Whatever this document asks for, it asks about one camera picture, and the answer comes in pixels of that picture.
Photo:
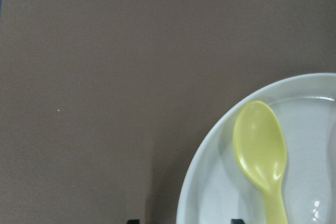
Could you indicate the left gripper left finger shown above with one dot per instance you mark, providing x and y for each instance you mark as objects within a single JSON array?
[{"x": 133, "y": 221}]

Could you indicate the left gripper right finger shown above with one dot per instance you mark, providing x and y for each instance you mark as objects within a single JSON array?
[{"x": 236, "y": 221}]

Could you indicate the white round plate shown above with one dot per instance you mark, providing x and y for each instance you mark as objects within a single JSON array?
[{"x": 215, "y": 190}]

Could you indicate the yellow plastic spoon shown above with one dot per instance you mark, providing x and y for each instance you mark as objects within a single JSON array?
[{"x": 261, "y": 153}]

